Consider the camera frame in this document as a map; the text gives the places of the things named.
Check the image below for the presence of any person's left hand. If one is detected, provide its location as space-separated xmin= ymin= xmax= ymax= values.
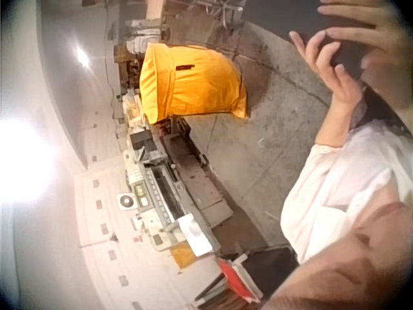
xmin=289 ymin=30 xmax=365 ymax=107

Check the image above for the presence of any person's right hand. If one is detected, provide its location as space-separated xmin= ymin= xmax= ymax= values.
xmin=317 ymin=0 xmax=413 ymax=80

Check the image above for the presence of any black device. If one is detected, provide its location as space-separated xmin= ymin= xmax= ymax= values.
xmin=319 ymin=12 xmax=368 ymax=81

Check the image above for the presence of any metal cart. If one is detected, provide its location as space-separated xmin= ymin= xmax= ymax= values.
xmin=193 ymin=0 xmax=248 ymax=32

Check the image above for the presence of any orange bag-lined bin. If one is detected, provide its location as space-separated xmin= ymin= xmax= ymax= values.
xmin=139 ymin=43 xmax=251 ymax=125

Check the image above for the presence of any cluttered white shelf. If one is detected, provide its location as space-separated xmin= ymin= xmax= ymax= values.
xmin=124 ymin=18 xmax=171 ymax=54

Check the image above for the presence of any long grey work machine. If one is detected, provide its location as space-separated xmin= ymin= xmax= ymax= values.
xmin=122 ymin=93 xmax=235 ymax=254

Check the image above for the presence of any black bag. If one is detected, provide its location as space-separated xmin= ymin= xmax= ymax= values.
xmin=245 ymin=245 xmax=300 ymax=291

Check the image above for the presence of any white box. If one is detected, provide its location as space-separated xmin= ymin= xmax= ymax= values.
xmin=177 ymin=214 xmax=221 ymax=258

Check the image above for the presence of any stack of books and folders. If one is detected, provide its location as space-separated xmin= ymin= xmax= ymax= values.
xmin=193 ymin=254 xmax=265 ymax=308

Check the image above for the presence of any wooden post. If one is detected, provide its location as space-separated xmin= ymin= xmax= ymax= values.
xmin=145 ymin=0 xmax=168 ymax=21

